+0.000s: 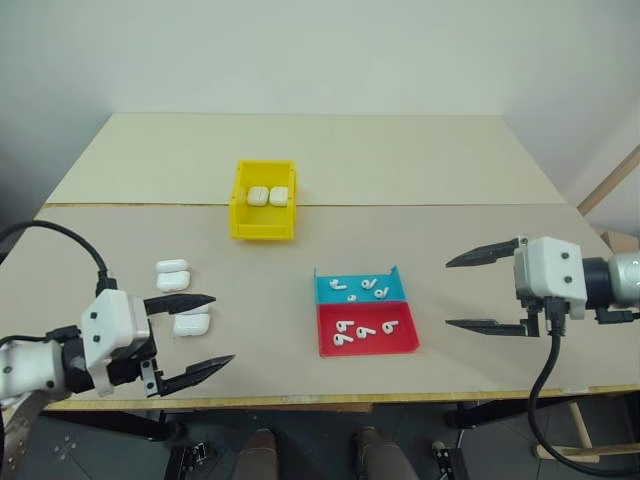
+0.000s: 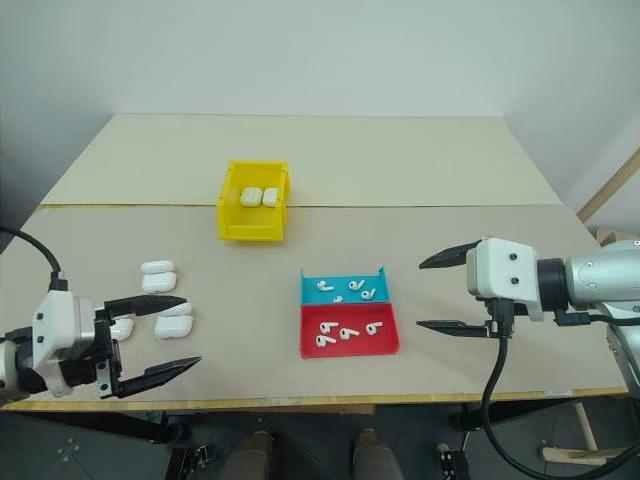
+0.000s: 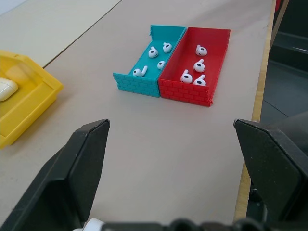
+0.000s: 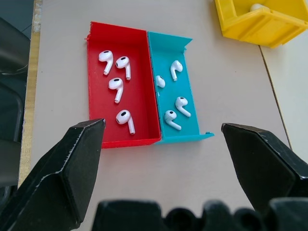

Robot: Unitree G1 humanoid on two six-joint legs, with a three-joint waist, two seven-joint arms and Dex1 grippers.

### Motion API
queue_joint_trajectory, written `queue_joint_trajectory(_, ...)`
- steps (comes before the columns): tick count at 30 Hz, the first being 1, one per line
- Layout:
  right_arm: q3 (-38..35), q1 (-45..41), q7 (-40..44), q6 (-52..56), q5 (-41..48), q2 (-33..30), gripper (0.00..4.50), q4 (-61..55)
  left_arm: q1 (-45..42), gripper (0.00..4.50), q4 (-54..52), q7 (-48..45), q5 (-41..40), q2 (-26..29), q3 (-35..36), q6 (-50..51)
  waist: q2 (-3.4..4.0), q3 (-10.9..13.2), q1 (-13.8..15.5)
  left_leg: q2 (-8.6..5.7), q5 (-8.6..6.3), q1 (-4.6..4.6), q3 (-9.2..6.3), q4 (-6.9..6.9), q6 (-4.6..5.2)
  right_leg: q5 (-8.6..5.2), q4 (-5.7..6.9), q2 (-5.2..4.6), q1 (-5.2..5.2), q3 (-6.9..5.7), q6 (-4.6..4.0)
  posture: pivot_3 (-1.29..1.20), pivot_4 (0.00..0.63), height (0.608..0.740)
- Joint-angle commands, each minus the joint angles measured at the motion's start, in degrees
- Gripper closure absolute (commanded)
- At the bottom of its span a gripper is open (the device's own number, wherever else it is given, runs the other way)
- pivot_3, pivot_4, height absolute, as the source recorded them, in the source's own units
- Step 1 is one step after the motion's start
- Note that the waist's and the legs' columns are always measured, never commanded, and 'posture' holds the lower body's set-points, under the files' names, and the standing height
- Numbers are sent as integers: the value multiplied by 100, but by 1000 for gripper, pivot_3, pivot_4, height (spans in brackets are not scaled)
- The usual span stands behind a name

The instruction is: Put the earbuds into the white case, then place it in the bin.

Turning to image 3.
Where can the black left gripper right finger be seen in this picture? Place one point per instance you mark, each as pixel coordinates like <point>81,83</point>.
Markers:
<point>276,168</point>

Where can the blue plastic tray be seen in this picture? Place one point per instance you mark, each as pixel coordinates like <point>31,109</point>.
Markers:
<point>134,84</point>

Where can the red plastic tray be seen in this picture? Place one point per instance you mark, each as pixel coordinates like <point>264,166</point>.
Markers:
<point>183,92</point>

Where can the white earbud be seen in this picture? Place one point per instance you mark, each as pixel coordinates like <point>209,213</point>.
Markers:
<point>138,72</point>
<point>186,77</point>
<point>152,53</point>
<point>161,65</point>
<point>199,67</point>
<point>200,82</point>
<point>166,47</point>
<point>201,50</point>

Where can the light wooden slat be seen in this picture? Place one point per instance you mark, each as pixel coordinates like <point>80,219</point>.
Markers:
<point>280,21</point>

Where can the white case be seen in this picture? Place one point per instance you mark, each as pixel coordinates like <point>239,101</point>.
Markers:
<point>7,89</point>

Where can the yellow plastic bin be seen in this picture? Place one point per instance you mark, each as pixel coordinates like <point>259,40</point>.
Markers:
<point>29,113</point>

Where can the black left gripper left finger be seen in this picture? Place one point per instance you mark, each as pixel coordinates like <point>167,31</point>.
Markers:
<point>60,183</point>

